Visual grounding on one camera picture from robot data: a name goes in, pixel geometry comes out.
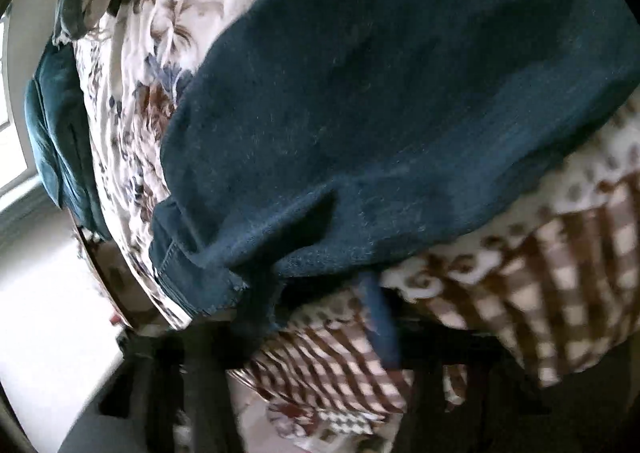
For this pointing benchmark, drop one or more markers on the wooden side table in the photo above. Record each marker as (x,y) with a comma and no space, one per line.
(105,278)

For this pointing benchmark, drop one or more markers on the floral brown white blanket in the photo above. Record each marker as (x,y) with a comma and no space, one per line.
(150,58)

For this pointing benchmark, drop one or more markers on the teal velvet cushion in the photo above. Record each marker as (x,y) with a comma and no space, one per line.
(60,133)

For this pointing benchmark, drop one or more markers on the dark blue denim pants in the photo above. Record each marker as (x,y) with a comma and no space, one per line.
(380,98)

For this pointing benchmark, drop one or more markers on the black white checkered cloth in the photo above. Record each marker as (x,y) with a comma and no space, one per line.
(350,420)

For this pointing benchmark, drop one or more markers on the window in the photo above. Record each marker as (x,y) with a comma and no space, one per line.
(11,103)

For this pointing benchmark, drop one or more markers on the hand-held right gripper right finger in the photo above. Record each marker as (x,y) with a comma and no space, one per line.
(381,320)

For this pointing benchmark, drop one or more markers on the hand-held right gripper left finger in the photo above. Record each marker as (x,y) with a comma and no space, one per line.
(200,378)

